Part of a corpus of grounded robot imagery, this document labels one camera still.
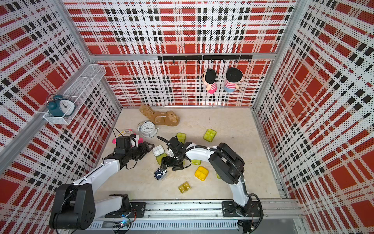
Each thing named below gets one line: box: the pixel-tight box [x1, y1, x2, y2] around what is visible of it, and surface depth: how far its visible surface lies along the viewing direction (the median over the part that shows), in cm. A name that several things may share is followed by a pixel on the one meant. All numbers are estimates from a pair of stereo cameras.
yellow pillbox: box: [194, 165, 209, 181], surface depth 88 cm
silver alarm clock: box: [136, 120, 160, 139], surface depth 104 cm
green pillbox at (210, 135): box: [203, 128, 217, 143], surface depth 106 cm
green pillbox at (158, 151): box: [151, 144, 168, 166], surface depth 96 cm
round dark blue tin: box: [153, 167, 168, 181], surface depth 86 cm
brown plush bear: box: [139, 104, 180, 127], surface depth 104 cm
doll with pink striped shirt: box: [202, 68, 219, 95], surface depth 96 cm
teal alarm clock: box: [45, 94, 76, 117], surface depth 64 cm
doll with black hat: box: [223, 67, 244, 93], surface depth 100 cm
